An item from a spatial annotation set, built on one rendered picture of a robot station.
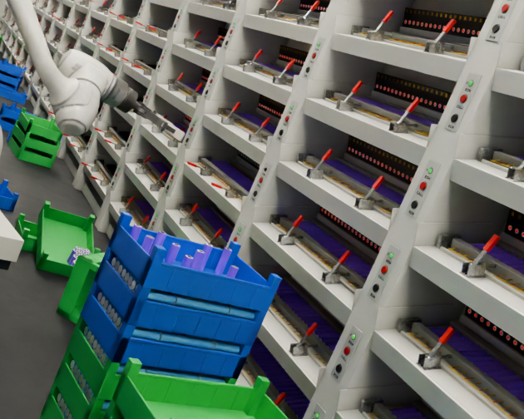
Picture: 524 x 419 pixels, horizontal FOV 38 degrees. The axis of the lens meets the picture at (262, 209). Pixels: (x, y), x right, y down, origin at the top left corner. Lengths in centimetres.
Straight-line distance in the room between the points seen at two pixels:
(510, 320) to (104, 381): 75
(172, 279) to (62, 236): 157
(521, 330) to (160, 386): 62
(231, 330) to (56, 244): 147
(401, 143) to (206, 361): 64
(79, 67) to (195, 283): 101
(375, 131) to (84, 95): 85
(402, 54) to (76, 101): 91
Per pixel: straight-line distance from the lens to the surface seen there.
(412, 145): 167
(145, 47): 414
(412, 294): 161
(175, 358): 154
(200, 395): 143
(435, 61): 173
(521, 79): 151
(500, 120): 160
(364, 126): 185
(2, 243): 215
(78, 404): 158
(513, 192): 142
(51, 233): 298
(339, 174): 198
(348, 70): 219
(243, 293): 154
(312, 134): 217
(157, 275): 143
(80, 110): 217
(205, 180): 257
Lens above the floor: 91
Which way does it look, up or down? 9 degrees down
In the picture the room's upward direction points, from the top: 23 degrees clockwise
